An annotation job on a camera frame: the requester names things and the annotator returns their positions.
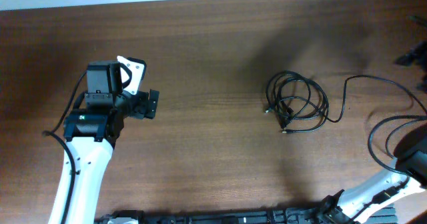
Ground thick black USB cable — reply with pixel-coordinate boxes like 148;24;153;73
325;74;427;124

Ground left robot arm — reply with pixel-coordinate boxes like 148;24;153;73
42;56;159;223

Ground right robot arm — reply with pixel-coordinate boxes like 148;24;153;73
315;114;426;223

